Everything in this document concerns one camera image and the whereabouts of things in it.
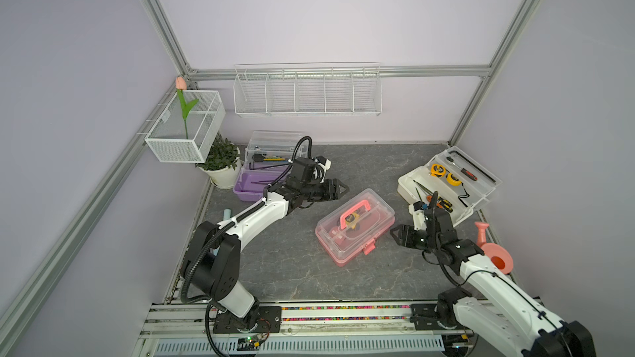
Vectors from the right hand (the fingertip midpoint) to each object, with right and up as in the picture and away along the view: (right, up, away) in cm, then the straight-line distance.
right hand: (396, 230), depth 84 cm
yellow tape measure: (+21, +20, +15) cm, 33 cm away
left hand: (-18, +13, -2) cm, 23 cm away
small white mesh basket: (-73, +29, -10) cm, 79 cm away
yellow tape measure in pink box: (-15, +4, +2) cm, 16 cm away
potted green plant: (-64, +23, +9) cm, 68 cm away
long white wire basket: (-32, +55, +21) cm, 67 cm away
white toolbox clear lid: (+34, +16, +9) cm, 39 cm away
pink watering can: (+28, -5, -9) cm, 30 cm away
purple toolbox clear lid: (-50, +30, +24) cm, 63 cm away
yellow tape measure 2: (+25, +17, +11) cm, 32 cm away
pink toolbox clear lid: (-11, +4, +2) cm, 12 cm away
